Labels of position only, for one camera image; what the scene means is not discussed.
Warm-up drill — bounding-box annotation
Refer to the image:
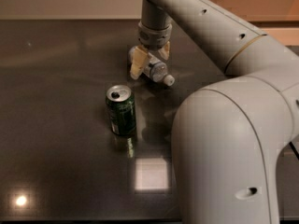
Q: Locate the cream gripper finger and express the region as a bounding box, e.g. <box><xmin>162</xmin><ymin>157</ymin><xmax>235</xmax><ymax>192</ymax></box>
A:
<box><xmin>158</xmin><ymin>41</ymin><xmax>170</xmax><ymax>60</ymax></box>
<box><xmin>129</xmin><ymin>45</ymin><xmax>150</xmax><ymax>80</ymax></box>

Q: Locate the clear blue-label plastic bottle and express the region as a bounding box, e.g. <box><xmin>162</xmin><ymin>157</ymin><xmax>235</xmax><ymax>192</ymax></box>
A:
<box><xmin>141</xmin><ymin>52</ymin><xmax>175</xmax><ymax>87</ymax></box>

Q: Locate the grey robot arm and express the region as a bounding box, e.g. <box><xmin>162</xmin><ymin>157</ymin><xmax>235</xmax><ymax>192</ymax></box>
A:
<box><xmin>138</xmin><ymin>0</ymin><xmax>298</xmax><ymax>224</ymax></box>

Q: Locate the green soda can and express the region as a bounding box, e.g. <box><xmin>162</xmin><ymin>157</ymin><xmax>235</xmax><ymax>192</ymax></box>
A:
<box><xmin>106</xmin><ymin>85</ymin><xmax>136</xmax><ymax>135</ymax></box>

